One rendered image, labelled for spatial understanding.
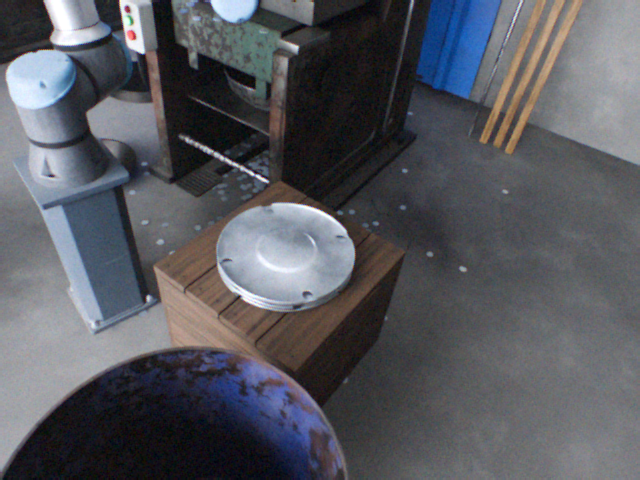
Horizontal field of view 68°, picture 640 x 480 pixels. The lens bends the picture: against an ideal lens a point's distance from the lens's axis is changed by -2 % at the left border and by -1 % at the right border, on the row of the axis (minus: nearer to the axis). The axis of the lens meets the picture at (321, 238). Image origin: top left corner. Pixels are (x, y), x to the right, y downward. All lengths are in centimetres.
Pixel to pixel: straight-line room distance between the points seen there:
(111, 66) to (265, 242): 48
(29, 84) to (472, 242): 135
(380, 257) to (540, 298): 72
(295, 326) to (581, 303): 105
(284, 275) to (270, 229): 14
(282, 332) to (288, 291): 8
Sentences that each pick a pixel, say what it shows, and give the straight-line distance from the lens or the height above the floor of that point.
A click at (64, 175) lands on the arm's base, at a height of 48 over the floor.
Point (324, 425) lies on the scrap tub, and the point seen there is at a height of 47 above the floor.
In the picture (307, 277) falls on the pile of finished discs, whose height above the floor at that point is 38.
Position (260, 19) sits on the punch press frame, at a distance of 135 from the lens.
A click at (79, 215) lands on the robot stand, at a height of 38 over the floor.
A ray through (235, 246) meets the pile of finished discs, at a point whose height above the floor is 38.
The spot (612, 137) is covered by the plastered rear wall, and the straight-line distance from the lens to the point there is 256.
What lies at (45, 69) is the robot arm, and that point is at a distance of 104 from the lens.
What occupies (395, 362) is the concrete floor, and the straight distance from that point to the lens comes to 133.
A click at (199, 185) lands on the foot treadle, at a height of 16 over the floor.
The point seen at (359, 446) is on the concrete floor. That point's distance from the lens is 121.
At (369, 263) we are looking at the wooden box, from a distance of 105.
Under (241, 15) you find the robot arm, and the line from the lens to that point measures 87.
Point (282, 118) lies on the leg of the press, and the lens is 128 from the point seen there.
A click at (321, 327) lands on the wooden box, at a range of 92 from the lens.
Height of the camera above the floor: 110
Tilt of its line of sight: 44 degrees down
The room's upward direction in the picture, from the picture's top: 8 degrees clockwise
